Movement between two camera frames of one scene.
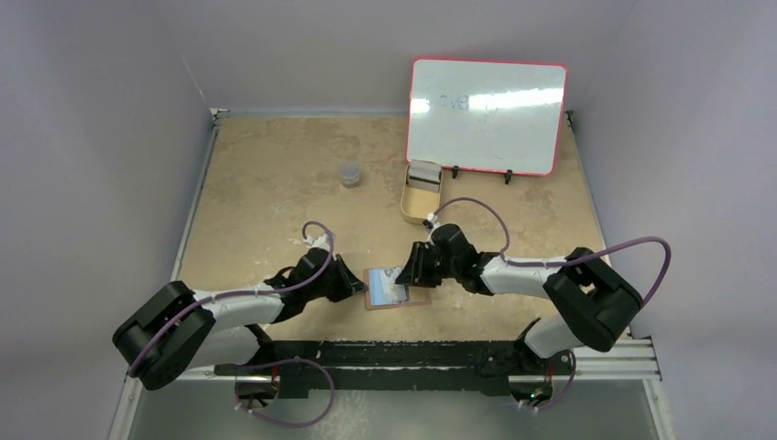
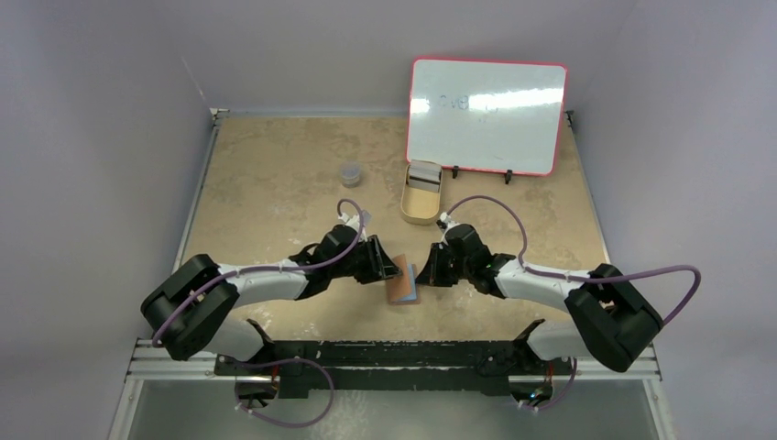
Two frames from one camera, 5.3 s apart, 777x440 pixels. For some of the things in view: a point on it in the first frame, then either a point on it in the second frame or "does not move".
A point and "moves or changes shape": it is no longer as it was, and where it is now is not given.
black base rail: (395, 367) does not move
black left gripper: (348, 284) to (377, 262)
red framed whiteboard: (486, 115) does not move
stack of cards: (423, 175) does not move
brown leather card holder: (417, 295) moves or changes shape
